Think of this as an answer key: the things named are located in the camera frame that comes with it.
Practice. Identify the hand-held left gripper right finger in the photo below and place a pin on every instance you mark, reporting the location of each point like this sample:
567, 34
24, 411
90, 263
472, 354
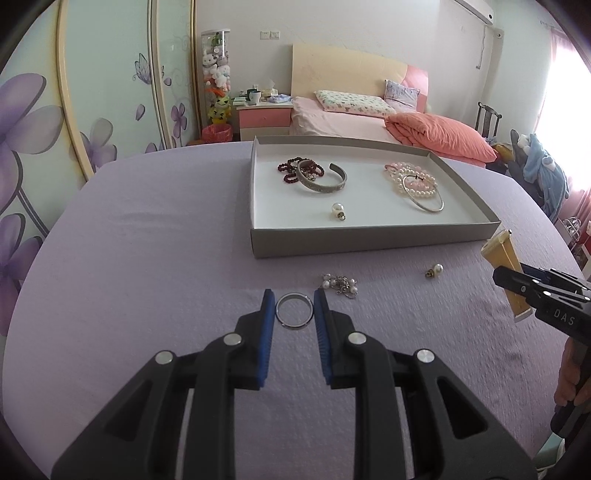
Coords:
322, 337

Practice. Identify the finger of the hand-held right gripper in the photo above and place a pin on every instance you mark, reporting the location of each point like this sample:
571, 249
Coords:
551, 275
517, 285

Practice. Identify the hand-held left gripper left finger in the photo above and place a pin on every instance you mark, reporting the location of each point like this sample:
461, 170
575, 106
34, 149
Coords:
265, 337

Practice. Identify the thin silver bangle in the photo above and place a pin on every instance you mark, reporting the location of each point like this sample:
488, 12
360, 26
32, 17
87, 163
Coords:
427, 210

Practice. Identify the pearl earring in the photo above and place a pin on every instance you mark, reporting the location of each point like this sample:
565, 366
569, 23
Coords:
337, 209
437, 268

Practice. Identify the grey cardboard tray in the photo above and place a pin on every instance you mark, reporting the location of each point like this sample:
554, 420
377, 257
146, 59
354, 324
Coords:
369, 207

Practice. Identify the person's right hand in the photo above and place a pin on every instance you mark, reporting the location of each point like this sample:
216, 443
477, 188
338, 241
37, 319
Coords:
572, 376

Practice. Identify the blue plush garment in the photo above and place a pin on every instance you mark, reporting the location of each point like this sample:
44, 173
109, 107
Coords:
545, 170

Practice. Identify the purple tablecloth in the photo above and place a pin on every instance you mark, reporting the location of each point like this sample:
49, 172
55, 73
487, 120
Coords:
138, 277

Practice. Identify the dark wooden chair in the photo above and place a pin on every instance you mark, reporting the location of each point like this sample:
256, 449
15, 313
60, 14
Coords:
487, 117

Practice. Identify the coral duvet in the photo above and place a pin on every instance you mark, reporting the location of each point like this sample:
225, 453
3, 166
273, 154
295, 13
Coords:
438, 134

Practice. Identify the pink basket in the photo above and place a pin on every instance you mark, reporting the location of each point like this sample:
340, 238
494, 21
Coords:
217, 134

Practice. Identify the bed with pink sheet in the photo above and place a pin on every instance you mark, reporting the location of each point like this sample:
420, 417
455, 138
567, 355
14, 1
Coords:
332, 122

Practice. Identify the pink white nightstand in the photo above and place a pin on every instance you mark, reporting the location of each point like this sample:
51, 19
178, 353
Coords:
263, 117

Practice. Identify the pink curtain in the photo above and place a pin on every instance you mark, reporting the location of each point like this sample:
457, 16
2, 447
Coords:
561, 55

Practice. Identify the lilac pillow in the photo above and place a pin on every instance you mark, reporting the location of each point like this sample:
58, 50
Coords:
401, 94

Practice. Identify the patterned white pillow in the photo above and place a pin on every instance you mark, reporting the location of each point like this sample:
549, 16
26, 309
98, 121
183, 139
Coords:
355, 102

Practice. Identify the air conditioner pipe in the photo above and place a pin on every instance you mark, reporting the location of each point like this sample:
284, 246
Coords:
484, 46

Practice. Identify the white mug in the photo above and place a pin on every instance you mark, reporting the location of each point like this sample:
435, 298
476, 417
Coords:
254, 96

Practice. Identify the tissue box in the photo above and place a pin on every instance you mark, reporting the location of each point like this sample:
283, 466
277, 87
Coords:
269, 88

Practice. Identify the glass tower of plush toys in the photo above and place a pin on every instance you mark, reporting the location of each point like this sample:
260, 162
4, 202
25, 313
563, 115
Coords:
217, 74

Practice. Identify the cream pink headboard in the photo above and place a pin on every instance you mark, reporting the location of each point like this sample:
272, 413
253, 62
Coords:
346, 69

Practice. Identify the white air conditioner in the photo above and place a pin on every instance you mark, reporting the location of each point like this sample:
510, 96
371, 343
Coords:
478, 8

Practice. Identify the floral sliding door wardrobe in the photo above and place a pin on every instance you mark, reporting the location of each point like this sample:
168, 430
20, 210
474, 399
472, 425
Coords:
106, 69

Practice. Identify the wall light switch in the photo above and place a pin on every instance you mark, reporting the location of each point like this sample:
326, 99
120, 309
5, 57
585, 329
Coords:
270, 34

